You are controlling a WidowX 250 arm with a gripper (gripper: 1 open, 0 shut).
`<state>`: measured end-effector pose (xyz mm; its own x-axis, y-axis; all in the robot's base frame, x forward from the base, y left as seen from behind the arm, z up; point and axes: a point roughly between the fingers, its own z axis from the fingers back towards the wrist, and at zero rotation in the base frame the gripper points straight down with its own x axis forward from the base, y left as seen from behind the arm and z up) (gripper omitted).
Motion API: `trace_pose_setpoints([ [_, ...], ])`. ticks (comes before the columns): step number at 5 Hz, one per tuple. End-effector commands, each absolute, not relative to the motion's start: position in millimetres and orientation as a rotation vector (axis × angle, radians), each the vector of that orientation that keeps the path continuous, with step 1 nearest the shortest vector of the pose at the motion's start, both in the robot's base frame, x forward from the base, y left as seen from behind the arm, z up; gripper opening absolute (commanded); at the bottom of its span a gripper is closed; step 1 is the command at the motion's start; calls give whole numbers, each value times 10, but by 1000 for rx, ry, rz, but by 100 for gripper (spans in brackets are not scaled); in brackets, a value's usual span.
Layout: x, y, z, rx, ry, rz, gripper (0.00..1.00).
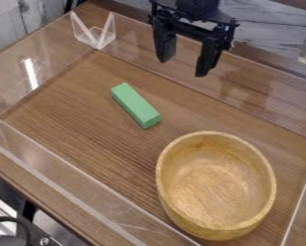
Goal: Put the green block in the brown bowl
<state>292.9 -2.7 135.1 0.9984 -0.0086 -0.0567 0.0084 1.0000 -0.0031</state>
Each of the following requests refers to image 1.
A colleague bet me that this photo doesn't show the black table leg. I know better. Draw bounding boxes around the black table leg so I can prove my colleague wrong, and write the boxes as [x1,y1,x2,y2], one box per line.
[22,200,38,222]

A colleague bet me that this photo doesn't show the brown wooden bowl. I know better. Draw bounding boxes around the brown wooden bowl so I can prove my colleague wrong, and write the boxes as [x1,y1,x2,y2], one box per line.
[156,131,278,241]

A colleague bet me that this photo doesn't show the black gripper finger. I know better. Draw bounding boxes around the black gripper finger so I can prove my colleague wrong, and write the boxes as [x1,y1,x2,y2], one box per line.
[153,18,178,62]
[196,37,222,77]

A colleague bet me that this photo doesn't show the black cable under table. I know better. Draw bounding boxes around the black cable under table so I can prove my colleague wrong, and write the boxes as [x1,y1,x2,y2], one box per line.
[0,216,35,246]

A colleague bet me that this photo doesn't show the green rectangular block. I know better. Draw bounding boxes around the green rectangular block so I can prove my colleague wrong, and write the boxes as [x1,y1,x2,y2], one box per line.
[113,83,162,129]

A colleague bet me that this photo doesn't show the clear acrylic corner bracket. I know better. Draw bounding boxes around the clear acrylic corner bracket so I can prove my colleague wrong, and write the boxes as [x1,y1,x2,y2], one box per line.
[70,12,117,50]

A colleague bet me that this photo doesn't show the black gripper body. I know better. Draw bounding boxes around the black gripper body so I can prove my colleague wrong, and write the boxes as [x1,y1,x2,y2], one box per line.
[150,0,240,50]

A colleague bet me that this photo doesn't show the clear acrylic front wall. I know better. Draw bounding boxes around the clear acrylic front wall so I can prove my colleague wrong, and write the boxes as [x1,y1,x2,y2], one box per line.
[0,110,201,246]

